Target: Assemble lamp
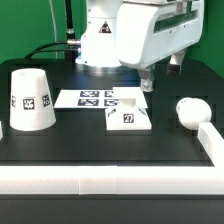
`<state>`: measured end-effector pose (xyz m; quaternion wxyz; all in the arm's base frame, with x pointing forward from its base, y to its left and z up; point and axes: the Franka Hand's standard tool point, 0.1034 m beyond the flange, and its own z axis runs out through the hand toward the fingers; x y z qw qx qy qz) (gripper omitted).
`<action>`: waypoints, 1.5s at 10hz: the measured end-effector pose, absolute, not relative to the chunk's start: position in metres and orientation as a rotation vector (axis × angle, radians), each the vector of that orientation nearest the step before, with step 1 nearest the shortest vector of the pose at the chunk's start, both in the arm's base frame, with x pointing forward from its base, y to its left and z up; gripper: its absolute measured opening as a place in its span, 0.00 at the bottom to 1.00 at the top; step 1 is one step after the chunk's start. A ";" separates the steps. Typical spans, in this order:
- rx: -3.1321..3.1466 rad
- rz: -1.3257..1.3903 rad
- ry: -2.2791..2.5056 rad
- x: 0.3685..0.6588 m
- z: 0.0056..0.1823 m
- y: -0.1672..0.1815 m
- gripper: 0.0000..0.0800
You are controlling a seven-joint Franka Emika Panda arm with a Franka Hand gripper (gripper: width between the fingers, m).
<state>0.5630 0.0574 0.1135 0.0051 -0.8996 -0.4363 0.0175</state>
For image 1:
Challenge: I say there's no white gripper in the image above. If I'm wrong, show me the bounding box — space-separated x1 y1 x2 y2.
116 0 204 92

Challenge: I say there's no white lamp bulb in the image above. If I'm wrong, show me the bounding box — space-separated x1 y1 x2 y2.
176 97 212 130

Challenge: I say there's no white lamp base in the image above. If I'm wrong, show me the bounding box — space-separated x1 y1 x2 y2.
105 98 152 131

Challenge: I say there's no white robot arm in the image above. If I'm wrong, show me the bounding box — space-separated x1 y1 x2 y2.
76 0 204 92

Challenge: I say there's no white lamp shade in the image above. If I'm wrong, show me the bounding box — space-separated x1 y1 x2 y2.
10 68 56 131

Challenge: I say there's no white marker sheet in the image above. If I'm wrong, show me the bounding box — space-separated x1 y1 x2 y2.
54 87 147 109

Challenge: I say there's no white block at left edge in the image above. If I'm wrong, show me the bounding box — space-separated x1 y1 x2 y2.
0 121 3 141

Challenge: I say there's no white right fence rail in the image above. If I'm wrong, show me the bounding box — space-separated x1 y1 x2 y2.
197 122 224 167

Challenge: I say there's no white fence rail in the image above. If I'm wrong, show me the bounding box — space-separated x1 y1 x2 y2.
0 166 224 195
197 122 224 167

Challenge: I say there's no black cable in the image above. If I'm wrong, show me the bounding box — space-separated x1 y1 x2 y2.
24 0 82 60

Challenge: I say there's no white front fence rail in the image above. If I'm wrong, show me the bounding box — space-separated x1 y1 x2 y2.
0 166 224 195

